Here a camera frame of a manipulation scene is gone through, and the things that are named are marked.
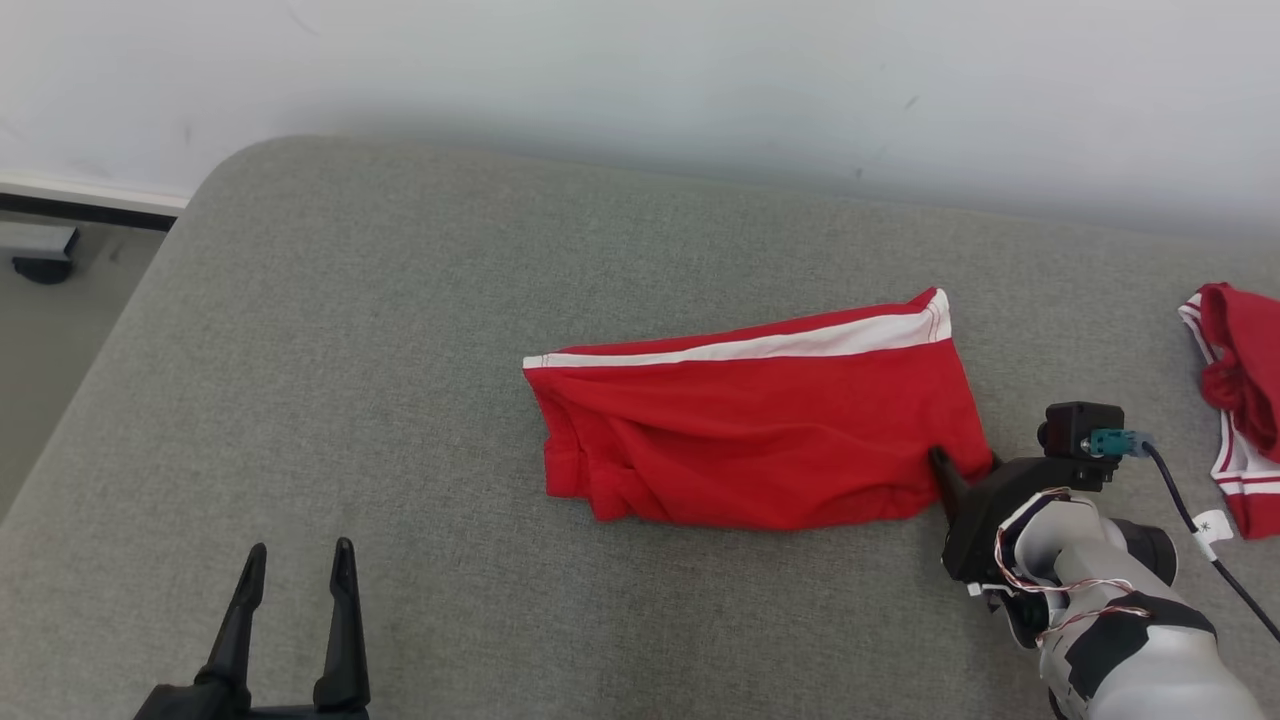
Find white wall skirting board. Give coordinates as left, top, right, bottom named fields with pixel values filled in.
left=0, top=170, right=191, bottom=233

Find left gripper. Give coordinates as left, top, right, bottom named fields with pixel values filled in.
left=135, top=536, right=372, bottom=720

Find red shorts with white trim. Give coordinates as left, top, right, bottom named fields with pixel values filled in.
left=522, top=288, right=997, bottom=532

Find red white twisted wire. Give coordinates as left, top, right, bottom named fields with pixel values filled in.
left=968, top=488, right=1151, bottom=646

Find grey box with black foot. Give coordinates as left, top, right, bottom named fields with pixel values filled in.
left=0, top=222, right=80, bottom=287

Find red Bulls basketball jersey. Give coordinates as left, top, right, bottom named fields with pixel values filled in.
left=1178, top=283, right=1280, bottom=541

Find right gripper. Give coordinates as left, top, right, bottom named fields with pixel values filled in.
left=928, top=445, right=1107, bottom=584

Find right camera cable teal plug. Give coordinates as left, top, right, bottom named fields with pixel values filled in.
left=1090, top=428, right=1280, bottom=643

